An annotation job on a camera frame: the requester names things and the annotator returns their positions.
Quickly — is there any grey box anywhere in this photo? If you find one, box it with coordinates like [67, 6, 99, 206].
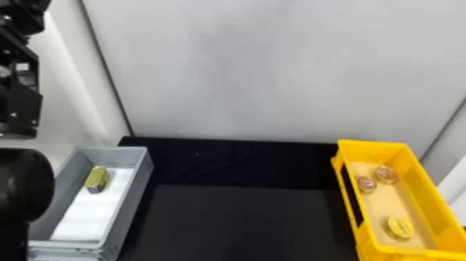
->
[28, 146, 155, 261]

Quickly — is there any orange can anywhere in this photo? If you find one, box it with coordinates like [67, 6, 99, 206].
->
[355, 175, 378, 194]
[374, 165, 398, 185]

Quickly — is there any yellow can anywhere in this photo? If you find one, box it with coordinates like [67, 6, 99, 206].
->
[386, 215, 415, 240]
[84, 165, 110, 194]

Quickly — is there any yellow box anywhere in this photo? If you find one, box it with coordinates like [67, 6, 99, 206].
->
[329, 138, 466, 261]

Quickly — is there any white foam liner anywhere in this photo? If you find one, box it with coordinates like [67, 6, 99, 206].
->
[50, 166, 138, 244]

